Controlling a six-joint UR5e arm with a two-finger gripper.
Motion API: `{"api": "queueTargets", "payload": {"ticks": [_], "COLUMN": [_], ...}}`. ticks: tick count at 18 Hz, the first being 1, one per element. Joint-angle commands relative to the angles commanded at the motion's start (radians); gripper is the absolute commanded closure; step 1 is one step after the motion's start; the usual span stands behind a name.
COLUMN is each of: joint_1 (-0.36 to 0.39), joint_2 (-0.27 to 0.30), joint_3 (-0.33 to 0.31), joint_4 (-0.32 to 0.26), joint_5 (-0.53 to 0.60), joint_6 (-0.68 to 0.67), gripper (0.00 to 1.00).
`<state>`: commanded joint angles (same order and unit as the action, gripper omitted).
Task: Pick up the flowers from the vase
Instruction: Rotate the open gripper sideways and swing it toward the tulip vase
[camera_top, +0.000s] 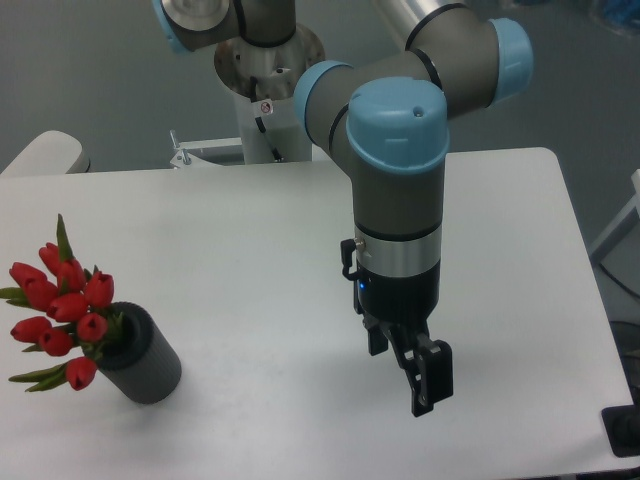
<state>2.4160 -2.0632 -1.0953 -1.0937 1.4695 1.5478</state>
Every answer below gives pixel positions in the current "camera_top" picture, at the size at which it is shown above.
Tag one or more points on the white chair armrest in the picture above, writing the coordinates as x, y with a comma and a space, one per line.
51, 153

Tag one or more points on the black clamp at table edge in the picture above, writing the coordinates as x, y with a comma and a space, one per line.
622, 429

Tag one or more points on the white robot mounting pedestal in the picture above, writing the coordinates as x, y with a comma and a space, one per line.
261, 82

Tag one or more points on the white frame at right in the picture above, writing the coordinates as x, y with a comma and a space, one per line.
618, 228

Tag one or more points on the red tulip bouquet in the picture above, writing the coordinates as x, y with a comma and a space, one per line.
73, 308

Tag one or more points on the dark grey ribbed vase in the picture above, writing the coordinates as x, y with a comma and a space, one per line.
144, 367

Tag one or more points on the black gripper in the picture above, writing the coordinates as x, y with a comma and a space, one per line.
407, 302

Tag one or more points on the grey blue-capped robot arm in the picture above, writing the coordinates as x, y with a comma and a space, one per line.
385, 125

